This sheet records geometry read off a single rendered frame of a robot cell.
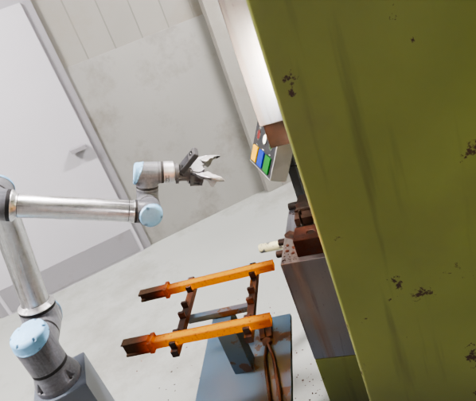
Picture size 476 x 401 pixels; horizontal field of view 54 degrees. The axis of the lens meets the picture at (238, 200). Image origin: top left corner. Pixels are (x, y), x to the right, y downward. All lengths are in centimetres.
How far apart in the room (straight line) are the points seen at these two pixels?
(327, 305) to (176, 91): 264
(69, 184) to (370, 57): 318
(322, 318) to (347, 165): 76
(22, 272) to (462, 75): 169
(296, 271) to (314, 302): 14
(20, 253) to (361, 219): 136
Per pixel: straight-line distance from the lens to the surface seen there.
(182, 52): 393
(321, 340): 180
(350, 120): 107
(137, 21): 388
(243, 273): 146
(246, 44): 141
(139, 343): 139
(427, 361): 149
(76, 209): 181
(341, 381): 196
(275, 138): 153
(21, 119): 384
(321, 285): 163
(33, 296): 213
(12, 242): 202
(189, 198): 415
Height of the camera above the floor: 179
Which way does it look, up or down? 24 degrees down
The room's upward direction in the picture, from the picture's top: 21 degrees counter-clockwise
